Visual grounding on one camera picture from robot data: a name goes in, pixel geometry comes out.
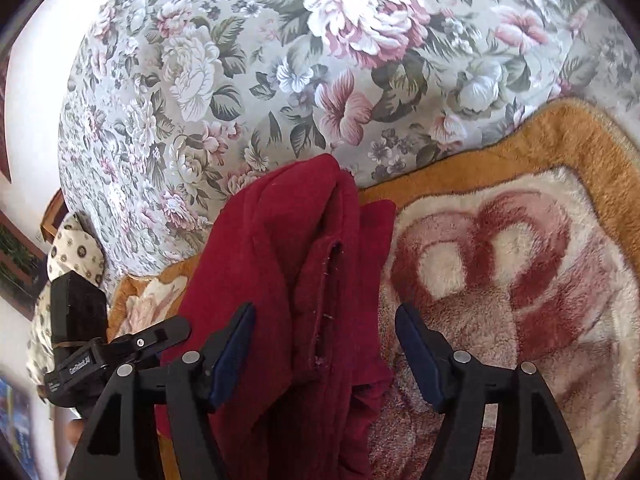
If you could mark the dark framed wall picture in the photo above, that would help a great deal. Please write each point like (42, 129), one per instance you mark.
(17, 265)

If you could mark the cream patterned pillow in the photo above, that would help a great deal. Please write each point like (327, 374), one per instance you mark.
(77, 247)

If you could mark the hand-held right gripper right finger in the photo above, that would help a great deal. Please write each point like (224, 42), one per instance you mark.
(417, 355)

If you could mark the blue wall poster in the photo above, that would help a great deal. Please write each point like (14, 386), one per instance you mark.
(14, 417)

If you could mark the orange cream plush blanket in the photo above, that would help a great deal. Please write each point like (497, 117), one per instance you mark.
(500, 270)

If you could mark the red sweater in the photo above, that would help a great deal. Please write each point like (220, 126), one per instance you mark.
(280, 280)

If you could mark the floral bed cover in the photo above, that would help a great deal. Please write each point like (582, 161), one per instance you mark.
(280, 70)

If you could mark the wooden headboard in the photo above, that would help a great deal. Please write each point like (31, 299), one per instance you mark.
(52, 215)

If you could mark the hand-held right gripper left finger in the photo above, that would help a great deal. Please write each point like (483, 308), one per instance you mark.
(231, 355)

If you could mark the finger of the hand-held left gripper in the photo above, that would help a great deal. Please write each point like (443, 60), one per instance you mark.
(150, 337)

